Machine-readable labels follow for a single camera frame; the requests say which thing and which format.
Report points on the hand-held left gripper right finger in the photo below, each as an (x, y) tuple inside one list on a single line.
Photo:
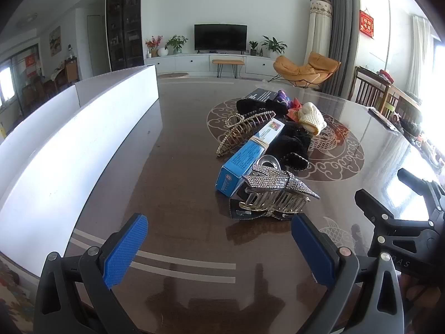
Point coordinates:
[(309, 248)]

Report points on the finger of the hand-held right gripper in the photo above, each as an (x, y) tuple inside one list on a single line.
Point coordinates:
[(382, 215), (433, 195)]

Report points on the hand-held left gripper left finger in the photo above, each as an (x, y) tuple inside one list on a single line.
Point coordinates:
[(125, 250)]

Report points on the rhinestone bow hair claw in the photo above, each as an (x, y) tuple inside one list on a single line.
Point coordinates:
[(278, 181)]

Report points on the clear plastic hair clip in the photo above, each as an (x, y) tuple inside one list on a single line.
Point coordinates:
[(269, 161)]

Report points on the black velvet scrunchie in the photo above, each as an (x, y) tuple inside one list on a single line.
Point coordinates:
[(293, 146)]

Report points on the blue toothpaste box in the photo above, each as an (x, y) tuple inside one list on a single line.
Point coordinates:
[(243, 156)]

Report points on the white storage box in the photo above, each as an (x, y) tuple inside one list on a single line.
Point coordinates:
[(69, 146)]

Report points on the cream knitted pouch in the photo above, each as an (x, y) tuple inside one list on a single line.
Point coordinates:
[(311, 118)]

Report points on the gold hair claw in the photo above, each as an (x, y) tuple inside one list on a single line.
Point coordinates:
[(231, 140)]

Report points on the orange red cloth item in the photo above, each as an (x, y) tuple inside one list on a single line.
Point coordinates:
[(295, 104)]

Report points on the brown patterned wooden desktop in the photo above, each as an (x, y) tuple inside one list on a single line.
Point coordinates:
[(180, 146)]

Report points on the person's right hand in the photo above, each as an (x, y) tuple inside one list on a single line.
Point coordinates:
[(420, 295)]

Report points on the black flat object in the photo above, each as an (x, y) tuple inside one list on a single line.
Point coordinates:
[(384, 120)]

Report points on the dark wooden chair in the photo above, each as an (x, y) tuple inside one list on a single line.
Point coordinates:
[(403, 106), (365, 88)]

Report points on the red cloth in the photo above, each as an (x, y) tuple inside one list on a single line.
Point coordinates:
[(386, 76)]

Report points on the white sheer curtain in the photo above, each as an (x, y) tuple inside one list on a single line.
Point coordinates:
[(421, 55)]

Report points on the purple toy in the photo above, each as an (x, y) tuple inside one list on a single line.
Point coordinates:
[(283, 97)]

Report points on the black box white print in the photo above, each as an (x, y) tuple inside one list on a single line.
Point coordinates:
[(260, 95)]

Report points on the orange lounge chair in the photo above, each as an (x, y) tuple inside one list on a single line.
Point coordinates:
[(302, 68)]

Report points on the beige round floor cushion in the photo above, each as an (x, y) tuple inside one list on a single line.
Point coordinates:
[(173, 75)]

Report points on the grey curtain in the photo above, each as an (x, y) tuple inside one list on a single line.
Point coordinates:
[(339, 34)]

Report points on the brown dining chair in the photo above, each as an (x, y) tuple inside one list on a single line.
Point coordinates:
[(72, 69)]

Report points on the cloth covered standing air conditioner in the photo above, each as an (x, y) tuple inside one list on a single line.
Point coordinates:
[(320, 31)]

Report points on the white TV cabinet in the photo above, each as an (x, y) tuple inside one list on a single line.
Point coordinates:
[(180, 63)]

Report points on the large leafy potted plant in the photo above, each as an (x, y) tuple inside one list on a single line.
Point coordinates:
[(274, 46)]

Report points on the white round vase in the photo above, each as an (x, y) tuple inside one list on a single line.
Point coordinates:
[(162, 52)]

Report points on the wooden bench black legs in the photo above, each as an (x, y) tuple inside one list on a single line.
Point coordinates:
[(227, 62)]

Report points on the red flower plant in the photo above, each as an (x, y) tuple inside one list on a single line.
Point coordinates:
[(153, 43)]

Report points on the small potted plant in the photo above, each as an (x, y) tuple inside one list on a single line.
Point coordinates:
[(253, 47)]

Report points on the green potted plant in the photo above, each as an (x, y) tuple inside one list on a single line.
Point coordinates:
[(176, 43)]

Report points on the dark glass display cabinet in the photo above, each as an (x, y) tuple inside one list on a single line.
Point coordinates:
[(125, 24)]

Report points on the black television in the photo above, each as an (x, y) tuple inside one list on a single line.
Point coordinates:
[(220, 37)]

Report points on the red wall hanging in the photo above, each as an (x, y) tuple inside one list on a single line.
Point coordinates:
[(366, 24)]

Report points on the framed wall painting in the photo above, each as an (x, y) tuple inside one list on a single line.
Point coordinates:
[(55, 41)]

